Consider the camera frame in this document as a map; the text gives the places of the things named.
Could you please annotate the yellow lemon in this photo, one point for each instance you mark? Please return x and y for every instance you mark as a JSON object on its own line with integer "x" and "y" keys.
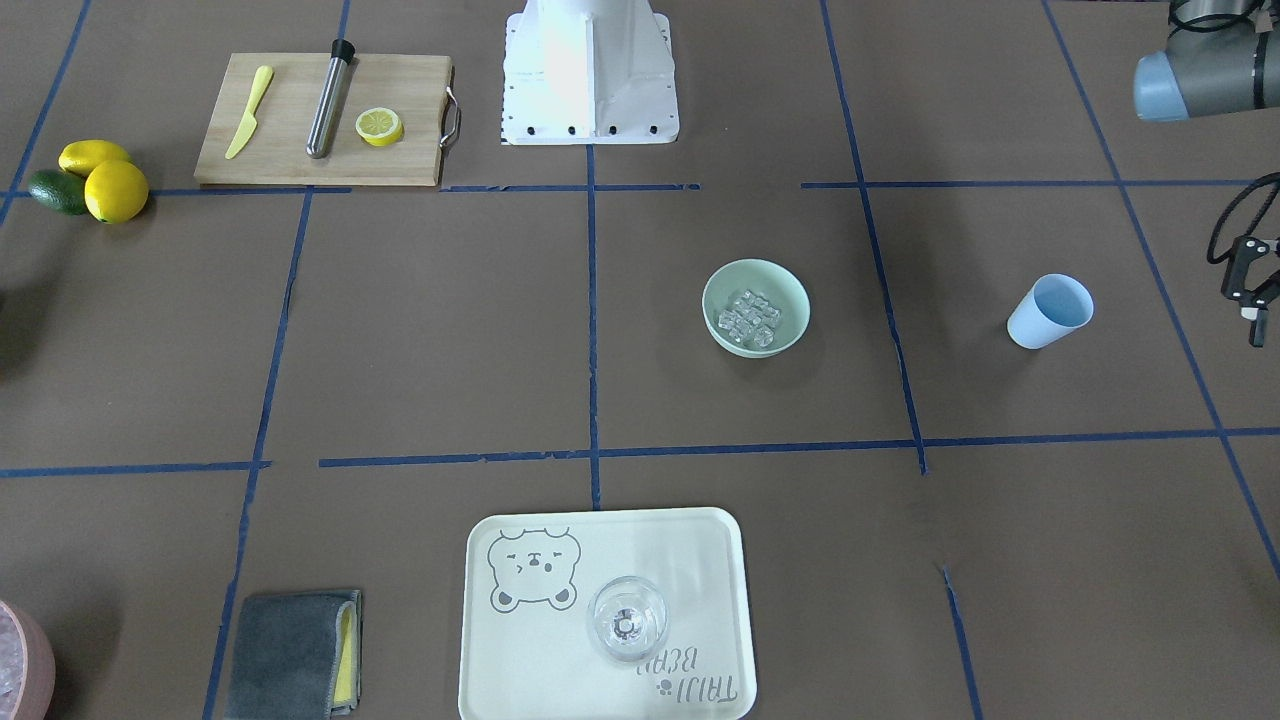
{"x": 116, "y": 191}
{"x": 82, "y": 157}

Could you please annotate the light blue plastic cup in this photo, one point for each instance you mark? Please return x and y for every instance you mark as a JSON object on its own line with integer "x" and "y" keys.
{"x": 1055, "y": 306}

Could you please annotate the cream bear tray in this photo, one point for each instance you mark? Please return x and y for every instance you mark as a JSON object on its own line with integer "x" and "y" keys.
{"x": 526, "y": 646}

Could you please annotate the half lemon slice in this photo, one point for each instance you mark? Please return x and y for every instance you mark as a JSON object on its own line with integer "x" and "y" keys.
{"x": 379, "y": 127}

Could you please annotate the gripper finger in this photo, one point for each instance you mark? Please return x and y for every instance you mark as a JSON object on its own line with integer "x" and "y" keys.
{"x": 1254, "y": 309}
{"x": 1244, "y": 251}

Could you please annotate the yellow plastic knife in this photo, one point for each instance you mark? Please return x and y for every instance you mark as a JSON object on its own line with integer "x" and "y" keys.
{"x": 248, "y": 123}

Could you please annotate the green ceramic bowl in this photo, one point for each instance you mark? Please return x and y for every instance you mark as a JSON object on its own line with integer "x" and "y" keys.
{"x": 755, "y": 308}

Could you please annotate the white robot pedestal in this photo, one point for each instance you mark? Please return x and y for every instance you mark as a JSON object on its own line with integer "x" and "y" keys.
{"x": 588, "y": 73}

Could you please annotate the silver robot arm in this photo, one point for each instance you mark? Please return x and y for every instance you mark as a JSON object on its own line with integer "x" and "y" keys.
{"x": 1220, "y": 58}

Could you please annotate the green lime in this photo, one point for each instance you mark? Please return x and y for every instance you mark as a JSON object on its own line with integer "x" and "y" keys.
{"x": 59, "y": 190}

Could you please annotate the clear wine glass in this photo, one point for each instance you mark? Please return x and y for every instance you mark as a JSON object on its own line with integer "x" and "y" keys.
{"x": 629, "y": 619}

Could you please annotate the pink bowl with ice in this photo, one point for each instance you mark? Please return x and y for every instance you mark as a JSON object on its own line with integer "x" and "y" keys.
{"x": 29, "y": 668}

